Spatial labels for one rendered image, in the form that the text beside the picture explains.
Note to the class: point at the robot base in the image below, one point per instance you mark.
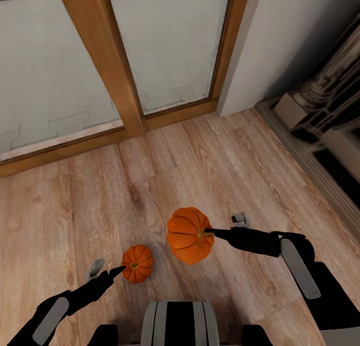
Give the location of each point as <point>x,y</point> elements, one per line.
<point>253,335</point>

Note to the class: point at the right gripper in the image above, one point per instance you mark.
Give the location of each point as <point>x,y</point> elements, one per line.
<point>242,238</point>

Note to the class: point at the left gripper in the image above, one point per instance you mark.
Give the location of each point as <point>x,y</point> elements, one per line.
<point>97,287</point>

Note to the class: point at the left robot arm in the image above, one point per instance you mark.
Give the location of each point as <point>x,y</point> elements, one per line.
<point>40,329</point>

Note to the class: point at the pumpkin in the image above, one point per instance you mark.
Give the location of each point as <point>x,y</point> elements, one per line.
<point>139,263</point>
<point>187,237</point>

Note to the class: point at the wood fireplace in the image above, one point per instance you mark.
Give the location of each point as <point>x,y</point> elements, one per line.
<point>319,124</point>

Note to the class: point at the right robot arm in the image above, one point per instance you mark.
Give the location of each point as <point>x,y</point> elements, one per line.
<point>333,311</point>

